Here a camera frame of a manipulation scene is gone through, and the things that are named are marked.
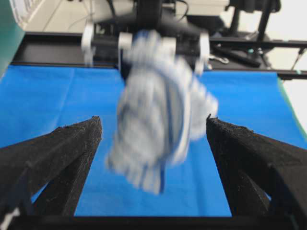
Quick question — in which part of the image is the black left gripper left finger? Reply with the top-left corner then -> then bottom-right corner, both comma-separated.
0,116 -> 102,216

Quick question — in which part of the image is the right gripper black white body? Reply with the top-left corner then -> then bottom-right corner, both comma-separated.
81,22 -> 210,80

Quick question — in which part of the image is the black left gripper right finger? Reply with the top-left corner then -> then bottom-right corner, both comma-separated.
206,117 -> 307,223

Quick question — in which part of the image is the white blue striped towel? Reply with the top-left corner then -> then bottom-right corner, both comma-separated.
105,29 -> 219,195

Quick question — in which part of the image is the blue table cloth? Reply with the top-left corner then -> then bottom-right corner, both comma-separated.
0,66 -> 307,216

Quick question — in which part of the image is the green side panel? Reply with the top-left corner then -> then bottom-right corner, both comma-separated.
0,0 -> 25,78

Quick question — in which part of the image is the black monitor stand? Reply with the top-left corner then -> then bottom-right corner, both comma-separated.
224,0 -> 281,42

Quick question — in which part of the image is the black table frame rail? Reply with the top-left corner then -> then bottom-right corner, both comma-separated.
11,32 -> 307,72

